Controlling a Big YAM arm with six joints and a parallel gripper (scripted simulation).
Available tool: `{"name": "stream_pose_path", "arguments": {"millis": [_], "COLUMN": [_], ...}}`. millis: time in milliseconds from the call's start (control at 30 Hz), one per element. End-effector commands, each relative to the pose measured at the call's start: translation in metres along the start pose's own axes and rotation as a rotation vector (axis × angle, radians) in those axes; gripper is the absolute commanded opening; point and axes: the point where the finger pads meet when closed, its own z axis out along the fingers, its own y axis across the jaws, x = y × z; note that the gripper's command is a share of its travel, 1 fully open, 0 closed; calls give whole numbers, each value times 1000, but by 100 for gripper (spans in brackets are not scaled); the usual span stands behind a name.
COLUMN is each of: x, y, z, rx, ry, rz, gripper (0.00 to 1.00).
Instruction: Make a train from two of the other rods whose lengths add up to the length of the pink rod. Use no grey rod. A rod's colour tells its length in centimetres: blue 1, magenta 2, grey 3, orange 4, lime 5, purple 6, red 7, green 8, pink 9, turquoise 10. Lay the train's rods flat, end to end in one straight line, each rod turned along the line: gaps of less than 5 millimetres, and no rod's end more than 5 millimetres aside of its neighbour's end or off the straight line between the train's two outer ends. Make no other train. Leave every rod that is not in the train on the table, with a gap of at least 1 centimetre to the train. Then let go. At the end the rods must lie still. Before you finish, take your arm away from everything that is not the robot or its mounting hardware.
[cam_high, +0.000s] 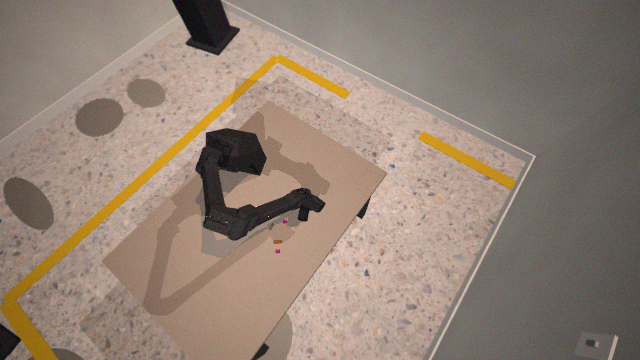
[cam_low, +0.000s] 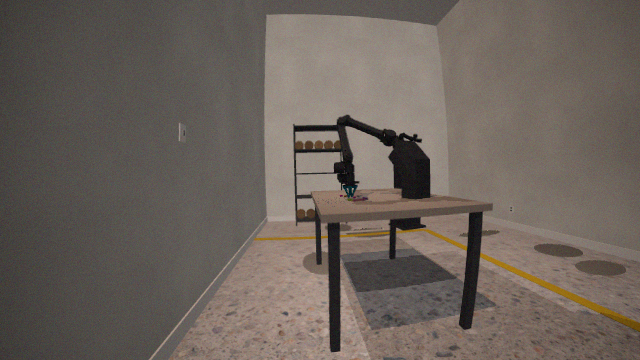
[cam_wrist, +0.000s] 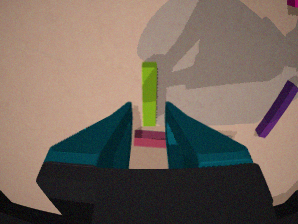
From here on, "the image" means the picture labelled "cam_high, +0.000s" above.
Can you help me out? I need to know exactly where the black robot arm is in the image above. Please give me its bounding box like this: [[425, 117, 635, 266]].
[[195, 138, 325, 241]]

